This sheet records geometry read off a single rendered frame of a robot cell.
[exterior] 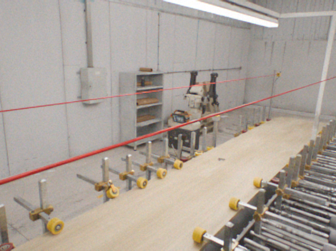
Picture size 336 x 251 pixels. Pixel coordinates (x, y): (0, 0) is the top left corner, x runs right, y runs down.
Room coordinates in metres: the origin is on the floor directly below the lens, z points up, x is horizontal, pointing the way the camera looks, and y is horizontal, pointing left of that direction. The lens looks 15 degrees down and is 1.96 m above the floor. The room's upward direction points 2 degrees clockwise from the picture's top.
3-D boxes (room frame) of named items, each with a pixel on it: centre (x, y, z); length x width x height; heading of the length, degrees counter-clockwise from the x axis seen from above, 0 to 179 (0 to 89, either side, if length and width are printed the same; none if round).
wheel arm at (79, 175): (2.06, 0.59, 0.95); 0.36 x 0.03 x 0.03; 53
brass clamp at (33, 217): (1.60, 0.79, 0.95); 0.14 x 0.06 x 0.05; 143
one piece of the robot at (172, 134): (4.81, -0.30, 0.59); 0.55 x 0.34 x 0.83; 52
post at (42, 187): (1.62, 0.78, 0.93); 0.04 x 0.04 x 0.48; 53
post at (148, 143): (2.41, 0.17, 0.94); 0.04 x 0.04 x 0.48; 53
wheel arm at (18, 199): (1.62, 0.84, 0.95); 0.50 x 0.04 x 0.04; 53
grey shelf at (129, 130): (5.87, 0.55, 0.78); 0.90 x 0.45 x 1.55; 143
